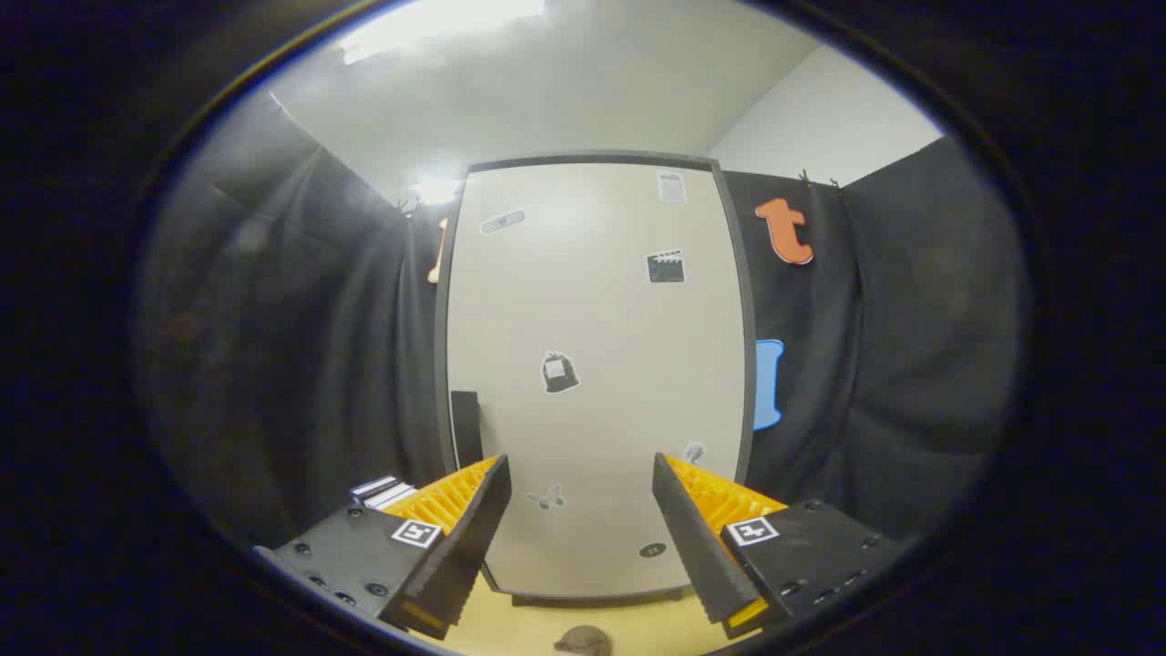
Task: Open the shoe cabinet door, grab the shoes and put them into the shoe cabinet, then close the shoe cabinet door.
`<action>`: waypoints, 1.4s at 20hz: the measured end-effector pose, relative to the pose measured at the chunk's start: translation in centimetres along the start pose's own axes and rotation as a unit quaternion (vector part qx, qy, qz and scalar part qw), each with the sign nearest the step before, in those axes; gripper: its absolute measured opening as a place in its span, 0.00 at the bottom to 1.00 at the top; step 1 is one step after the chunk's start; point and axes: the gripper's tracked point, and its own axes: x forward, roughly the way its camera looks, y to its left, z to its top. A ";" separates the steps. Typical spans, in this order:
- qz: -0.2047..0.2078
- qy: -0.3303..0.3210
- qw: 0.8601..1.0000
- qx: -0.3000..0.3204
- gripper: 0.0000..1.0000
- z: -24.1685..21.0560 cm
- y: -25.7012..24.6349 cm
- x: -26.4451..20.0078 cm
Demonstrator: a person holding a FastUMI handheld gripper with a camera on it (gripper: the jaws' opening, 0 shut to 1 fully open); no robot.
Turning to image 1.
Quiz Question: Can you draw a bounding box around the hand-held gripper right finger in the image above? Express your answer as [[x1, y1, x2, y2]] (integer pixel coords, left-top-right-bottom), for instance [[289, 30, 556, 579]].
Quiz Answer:
[[651, 451, 912, 639]]

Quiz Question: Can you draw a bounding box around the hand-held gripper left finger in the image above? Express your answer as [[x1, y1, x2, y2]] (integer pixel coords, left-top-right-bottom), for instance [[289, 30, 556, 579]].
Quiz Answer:
[[253, 454, 513, 641]]

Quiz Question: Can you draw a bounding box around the brown fuzzy slipper shoe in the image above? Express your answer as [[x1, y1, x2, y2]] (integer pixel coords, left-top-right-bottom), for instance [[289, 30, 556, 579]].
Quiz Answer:
[[554, 625, 613, 656]]

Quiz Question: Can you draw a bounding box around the white shoe cabinet door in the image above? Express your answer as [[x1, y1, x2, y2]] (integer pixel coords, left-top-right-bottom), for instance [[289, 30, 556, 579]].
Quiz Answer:
[[445, 162, 748, 599]]

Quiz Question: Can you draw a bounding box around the grey shoe cabinet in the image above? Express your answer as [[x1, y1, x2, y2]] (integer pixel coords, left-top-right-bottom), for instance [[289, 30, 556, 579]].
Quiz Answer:
[[435, 150, 759, 608]]

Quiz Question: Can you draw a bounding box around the black backdrop cloth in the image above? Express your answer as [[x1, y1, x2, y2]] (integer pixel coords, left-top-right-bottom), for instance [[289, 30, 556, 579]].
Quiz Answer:
[[137, 91, 1030, 548]]

